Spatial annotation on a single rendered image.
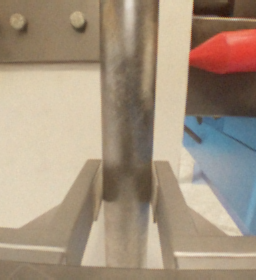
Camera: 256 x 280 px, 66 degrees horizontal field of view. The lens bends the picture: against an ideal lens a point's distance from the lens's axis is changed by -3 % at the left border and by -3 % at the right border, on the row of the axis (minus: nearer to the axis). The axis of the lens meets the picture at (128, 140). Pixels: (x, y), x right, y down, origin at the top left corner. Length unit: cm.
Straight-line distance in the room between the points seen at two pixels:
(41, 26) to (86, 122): 10
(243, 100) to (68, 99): 27
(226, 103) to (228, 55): 9
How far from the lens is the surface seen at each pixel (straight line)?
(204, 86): 34
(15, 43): 24
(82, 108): 22
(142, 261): 18
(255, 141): 45
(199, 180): 164
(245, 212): 49
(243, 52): 31
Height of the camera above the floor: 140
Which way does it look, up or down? 74 degrees down
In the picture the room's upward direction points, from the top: 173 degrees counter-clockwise
